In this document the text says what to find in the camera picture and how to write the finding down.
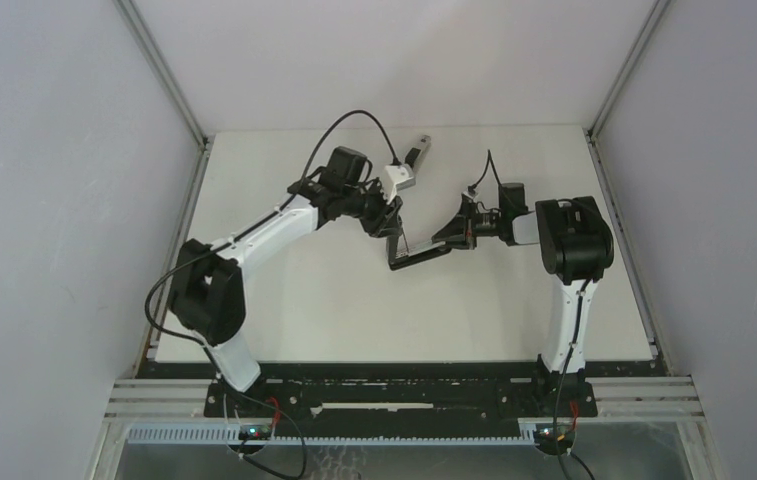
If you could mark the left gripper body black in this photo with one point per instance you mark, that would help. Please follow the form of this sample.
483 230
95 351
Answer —
369 206

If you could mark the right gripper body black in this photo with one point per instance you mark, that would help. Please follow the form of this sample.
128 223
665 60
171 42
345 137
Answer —
480 224

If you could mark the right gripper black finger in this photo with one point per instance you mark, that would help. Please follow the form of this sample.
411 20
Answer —
466 243
455 231

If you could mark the black stapler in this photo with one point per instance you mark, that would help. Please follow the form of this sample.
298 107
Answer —
400 253

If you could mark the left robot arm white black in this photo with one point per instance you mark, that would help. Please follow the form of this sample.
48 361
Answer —
207 293

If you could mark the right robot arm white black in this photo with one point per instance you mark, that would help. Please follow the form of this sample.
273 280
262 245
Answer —
576 247

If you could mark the silver black staple remover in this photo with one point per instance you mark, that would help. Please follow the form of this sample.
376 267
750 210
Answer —
415 155

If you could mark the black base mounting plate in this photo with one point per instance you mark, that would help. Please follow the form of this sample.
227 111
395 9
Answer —
405 398

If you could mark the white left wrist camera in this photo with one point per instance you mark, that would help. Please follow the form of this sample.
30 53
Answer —
396 178

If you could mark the right controller board with wires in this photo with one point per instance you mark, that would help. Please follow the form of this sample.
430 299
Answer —
557 440

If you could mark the white cable duct strip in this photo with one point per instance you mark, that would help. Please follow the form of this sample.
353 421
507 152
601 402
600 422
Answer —
519 434

